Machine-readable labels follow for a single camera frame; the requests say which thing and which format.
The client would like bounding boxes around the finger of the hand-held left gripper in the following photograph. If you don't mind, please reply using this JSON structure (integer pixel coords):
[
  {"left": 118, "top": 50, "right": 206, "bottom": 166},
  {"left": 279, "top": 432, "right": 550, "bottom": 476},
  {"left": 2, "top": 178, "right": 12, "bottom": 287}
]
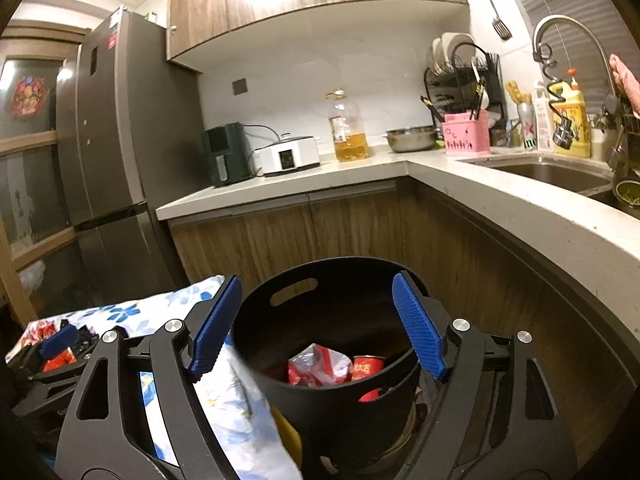
[
  {"left": 5, "top": 346, "right": 47, "bottom": 386},
  {"left": 39, "top": 324, "right": 101, "bottom": 361}
]

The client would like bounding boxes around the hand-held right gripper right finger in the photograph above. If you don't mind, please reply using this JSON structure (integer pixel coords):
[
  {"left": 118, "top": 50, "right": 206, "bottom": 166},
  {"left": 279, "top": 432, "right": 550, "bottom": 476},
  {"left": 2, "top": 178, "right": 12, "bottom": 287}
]
[{"left": 391, "top": 271, "right": 576, "bottom": 471}]

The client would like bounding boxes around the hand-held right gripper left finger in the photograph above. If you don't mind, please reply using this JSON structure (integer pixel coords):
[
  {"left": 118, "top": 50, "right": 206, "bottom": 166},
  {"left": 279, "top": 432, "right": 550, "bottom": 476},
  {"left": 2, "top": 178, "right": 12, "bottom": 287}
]
[{"left": 54, "top": 274, "right": 244, "bottom": 471}]

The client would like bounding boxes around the red white plastic bag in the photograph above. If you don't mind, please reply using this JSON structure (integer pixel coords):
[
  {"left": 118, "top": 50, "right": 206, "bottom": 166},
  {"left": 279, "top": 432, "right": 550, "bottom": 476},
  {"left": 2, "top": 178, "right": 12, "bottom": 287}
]
[{"left": 287, "top": 344, "right": 354, "bottom": 389}]

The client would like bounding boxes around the black trash bin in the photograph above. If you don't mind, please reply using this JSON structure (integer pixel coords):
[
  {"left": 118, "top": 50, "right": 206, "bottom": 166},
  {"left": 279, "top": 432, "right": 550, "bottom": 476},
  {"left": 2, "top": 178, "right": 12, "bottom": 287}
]
[{"left": 231, "top": 257, "right": 427, "bottom": 463}]

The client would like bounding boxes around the blue floral cloth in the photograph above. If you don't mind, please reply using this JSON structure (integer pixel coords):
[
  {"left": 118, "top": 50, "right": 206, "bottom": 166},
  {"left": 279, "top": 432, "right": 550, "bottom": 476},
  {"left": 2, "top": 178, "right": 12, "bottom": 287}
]
[{"left": 20, "top": 280, "right": 304, "bottom": 480}]

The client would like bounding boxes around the yellow plastic item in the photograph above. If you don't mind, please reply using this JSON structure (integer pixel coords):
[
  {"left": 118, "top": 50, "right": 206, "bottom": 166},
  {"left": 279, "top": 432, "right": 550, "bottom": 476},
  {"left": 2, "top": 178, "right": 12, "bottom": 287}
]
[{"left": 272, "top": 405, "right": 304, "bottom": 467}]

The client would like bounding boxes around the wooden base cabinet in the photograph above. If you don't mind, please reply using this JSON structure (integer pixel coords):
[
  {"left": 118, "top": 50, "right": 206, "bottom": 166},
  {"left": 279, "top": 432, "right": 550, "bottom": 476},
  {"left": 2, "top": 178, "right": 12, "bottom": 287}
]
[{"left": 167, "top": 180, "right": 636, "bottom": 480}]

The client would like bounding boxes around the light stone countertop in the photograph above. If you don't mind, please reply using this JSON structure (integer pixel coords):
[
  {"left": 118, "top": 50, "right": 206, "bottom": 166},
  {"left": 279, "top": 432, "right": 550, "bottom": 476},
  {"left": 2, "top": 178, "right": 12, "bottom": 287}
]
[{"left": 156, "top": 152, "right": 640, "bottom": 356}]

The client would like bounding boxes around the black air fryer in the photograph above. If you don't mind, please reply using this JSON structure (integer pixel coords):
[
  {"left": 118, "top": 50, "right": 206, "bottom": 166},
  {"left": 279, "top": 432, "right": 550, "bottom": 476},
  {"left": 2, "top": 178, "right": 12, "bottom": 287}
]
[{"left": 201, "top": 122, "right": 253, "bottom": 188}]

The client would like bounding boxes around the steel basin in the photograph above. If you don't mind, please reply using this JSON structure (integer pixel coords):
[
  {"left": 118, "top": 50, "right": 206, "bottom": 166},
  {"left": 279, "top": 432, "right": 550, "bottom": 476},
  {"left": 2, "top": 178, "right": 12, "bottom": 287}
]
[{"left": 384, "top": 126, "right": 441, "bottom": 154}]

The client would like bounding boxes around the white electric cooker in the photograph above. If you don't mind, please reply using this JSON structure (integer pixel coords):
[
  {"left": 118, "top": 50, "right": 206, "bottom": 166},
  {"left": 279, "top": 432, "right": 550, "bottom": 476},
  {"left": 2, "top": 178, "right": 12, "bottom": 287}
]
[{"left": 251, "top": 133, "right": 321, "bottom": 178}]

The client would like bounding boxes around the cooking oil bottle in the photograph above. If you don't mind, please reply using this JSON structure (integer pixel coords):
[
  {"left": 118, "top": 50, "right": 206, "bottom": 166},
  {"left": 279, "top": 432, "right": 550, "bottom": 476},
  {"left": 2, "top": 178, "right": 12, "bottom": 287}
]
[{"left": 326, "top": 89, "right": 370, "bottom": 163}]

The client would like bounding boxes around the pink utensil holder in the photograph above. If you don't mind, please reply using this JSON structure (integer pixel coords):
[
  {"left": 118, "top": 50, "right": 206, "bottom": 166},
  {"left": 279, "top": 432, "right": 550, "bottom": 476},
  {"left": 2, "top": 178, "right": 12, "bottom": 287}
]
[{"left": 444, "top": 111, "right": 491, "bottom": 156}]

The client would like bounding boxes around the wooden glass door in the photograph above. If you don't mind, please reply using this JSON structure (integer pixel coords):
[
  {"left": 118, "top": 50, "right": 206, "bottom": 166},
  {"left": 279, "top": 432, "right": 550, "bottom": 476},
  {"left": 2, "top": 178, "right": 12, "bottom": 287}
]
[{"left": 0, "top": 25, "right": 92, "bottom": 326}]

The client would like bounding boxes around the steel kitchen sink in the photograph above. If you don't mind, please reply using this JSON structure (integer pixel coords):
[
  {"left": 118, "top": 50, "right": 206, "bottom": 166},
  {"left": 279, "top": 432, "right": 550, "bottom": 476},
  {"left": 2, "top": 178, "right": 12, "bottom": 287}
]
[{"left": 467, "top": 155, "right": 640, "bottom": 213}]

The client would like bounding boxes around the grey refrigerator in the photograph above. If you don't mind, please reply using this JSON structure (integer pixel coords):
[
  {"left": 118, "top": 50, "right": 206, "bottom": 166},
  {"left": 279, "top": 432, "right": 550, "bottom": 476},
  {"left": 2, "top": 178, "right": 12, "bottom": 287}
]
[{"left": 55, "top": 6, "right": 207, "bottom": 306}]

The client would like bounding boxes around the silver drink can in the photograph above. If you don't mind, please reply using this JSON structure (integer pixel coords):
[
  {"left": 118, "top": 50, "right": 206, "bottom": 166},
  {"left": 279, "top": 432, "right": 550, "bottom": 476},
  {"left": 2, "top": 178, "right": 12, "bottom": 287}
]
[{"left": 517, "top": 101, "right": 539, "bottom": 151}]

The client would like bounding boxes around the black dish rack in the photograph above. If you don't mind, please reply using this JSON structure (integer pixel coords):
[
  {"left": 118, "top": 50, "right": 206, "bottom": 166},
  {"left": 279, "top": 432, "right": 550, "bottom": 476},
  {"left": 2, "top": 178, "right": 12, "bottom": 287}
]
[{"left": 424, "top": 32, "right": 504, "bottom": 127}]

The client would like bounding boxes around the white plastic bottle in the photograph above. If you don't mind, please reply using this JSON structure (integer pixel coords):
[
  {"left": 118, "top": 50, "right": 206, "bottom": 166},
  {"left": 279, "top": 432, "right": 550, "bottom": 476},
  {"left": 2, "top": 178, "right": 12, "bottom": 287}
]
[{"left": 532, "top": 80, "right": 556, "bottom": 151}]

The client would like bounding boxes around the red round door decoration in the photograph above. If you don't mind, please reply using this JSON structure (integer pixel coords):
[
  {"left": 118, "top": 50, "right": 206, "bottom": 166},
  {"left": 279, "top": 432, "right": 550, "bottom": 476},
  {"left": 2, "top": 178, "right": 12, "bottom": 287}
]
[{"left": 11, "top": 76, "right": 51, "bottom": 120}]

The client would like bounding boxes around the green bowl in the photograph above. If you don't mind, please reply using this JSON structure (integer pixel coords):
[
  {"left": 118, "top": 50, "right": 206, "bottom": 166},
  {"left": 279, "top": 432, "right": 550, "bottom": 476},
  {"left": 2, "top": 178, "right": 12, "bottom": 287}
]
[{"left": 614, "top": 180, "right": 640, "bottom": 209}]

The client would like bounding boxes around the yellow dish brush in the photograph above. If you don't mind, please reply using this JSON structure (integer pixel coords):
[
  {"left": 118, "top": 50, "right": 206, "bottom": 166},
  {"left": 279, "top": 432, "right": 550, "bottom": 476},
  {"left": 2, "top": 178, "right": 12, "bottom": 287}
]
[{"left": 505, "top": 80, "right": 532, "bottom": 106}]

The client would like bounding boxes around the yellow detergent bottle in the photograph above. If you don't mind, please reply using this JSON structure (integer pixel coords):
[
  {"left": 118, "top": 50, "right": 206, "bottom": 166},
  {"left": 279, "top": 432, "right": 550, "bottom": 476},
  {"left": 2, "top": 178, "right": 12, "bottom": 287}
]
[{"left": 555, "top": 67, "right": 592, "bottom": 159}]

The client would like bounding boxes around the hanging metal spatula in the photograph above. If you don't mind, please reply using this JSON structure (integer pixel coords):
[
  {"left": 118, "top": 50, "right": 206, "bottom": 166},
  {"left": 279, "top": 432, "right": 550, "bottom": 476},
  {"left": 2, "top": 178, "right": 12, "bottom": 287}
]
[{"left": 475, "top": 0, "right": 514, "bottom": 42}]

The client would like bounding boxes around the steel faucet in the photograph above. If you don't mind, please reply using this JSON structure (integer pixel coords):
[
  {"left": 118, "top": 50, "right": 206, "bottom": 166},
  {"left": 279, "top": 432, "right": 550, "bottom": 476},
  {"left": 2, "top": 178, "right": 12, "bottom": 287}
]
[{"left": 532, "top": 15, "right": 629, "bottom": 171}]

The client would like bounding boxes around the black power cable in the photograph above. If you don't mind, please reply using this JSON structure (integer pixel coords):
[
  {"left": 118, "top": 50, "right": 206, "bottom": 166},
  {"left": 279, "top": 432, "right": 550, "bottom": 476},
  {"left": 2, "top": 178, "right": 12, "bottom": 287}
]
[{"left": 245, "top": 125, "right": 284, "bottom": 176}]

